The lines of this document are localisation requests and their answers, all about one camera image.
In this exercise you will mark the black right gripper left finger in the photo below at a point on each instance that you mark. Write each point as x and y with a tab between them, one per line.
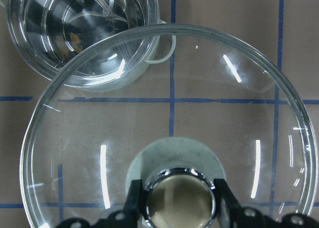
133	207

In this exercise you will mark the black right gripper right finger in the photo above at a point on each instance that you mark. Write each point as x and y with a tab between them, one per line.
227	205

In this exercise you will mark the glass pot lid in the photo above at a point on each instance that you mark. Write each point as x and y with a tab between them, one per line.
66	178

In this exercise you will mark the pale green cooking pot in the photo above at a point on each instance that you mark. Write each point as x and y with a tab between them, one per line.
50	33

